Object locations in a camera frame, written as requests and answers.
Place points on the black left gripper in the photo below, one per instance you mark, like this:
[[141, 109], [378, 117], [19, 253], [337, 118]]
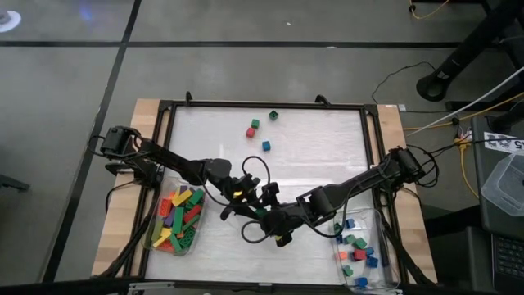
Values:
[[245, 188]]

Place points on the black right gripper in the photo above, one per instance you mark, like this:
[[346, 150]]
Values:
[[284, 221]]

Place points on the green small square brick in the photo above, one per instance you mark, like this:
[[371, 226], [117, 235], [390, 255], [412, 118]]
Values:
[[360, 243], [260, 212], [255, 123], [347, 270], [349, 239], [336, 228], [273, 115]]

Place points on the blue small square brick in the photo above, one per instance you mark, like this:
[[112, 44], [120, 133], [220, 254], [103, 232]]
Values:
[[350, 223], [369, 250], [266, 145], [339, 239], [361, 282], [371, 262]]

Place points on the orange small block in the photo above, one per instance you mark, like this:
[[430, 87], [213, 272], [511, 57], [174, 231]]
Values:
[[343, 255]]

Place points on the green long plain block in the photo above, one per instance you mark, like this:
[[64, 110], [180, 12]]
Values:
[[178, 220], [191, 223], [175, 243]]

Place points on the red small square block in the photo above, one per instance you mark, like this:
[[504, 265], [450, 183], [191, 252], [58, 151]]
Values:
[[359, 255], [250, 132]]

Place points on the purple long plain block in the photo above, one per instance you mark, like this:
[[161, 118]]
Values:
[[183, 189]]

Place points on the yellow wide long block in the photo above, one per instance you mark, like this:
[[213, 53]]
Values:
[[181, 198]]

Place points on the green two-by-four brick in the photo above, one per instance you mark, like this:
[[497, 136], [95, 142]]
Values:
[[188, 238]]

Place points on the purple wide long block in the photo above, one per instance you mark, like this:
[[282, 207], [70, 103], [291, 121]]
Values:
[[169, 218]]

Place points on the orange-red two-by-four brick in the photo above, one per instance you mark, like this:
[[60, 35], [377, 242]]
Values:
[[165, 207]]

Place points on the yellow long plain block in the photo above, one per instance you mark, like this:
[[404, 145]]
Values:
[[162, 238]]

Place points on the orange two-by-four brick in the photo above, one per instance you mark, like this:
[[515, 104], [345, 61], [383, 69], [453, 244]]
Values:
[[165, 246]]

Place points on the olive long plain block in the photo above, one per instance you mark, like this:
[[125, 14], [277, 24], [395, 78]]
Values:
[[156, 230]]

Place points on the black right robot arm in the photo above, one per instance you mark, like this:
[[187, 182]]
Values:
[[360, 178]]

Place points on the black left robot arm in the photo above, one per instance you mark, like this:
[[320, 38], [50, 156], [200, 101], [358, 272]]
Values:
[[180, 164]]

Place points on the white glossy table sheet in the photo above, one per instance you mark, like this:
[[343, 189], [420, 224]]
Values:
[[266, 254]]

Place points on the clear plastic bin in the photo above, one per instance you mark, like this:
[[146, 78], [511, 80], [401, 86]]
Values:
[[368, 274], [180, 250]]

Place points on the small white box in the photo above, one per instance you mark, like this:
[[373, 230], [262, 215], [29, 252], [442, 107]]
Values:
[[402, 107]]

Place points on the dark grey side table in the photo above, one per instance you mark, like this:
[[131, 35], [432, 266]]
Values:
[[487, 221]]

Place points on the black keyboard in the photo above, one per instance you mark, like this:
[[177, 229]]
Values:
[[509, 258]]

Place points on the clear plastic container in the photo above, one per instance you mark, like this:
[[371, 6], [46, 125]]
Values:
[[505, 184]]

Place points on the white printed label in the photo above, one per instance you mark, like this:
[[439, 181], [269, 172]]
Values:
[[501, 141]]

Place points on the black floor foot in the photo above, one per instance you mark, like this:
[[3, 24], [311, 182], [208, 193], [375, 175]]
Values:
[[14, 183]]

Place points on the black floor stand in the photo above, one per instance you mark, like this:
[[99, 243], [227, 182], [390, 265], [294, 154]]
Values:
[[466, 49]]

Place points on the white round floor object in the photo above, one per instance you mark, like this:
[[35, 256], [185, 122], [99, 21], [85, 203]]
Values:
[[12, 20]]

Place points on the black table frame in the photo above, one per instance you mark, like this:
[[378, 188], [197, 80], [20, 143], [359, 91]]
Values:
[[266, 104]]

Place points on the black frame clamp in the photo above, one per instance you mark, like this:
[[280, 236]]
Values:
[[189, 97], [323, 99]]

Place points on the black camera rail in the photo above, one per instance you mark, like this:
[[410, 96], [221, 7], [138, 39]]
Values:
[[82, 289]]

